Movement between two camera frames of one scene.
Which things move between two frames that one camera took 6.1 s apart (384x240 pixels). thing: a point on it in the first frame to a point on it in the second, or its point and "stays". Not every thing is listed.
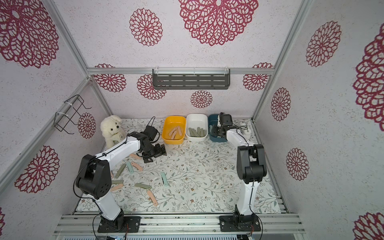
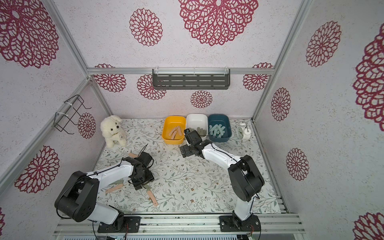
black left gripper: (160, 152) to (150, 178)
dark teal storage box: (212, 120) stays
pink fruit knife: (174, 134) stays
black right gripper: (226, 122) to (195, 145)
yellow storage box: (174, 130) stays
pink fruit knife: (155, 203) stays
